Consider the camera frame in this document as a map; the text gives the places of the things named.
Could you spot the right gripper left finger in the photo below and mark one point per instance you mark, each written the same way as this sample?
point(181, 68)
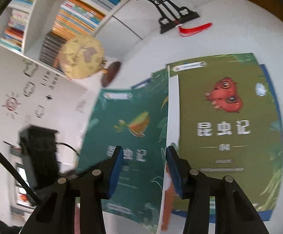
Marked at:
point(56, 213)

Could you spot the teal green insect book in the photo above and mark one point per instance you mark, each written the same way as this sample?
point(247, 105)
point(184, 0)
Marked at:
point(135, 119)

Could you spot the white bookshelf with books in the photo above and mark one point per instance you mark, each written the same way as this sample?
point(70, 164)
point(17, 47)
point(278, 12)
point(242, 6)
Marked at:
point(116, 37)

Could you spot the dark blue book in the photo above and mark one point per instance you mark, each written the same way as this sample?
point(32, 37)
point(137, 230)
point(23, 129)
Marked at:
point(270, 126)

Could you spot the olive green insect book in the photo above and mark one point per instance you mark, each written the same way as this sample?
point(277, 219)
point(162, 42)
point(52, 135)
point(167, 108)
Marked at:
point(226, 131)

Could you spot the golden desk globe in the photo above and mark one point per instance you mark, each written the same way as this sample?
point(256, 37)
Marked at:
point(83, 56)

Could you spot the red tassel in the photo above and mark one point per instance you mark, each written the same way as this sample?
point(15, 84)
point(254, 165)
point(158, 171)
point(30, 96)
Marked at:
point(194, 30)

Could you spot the black ornament stand with fan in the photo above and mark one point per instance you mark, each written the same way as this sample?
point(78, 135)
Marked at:
point(156, 2)

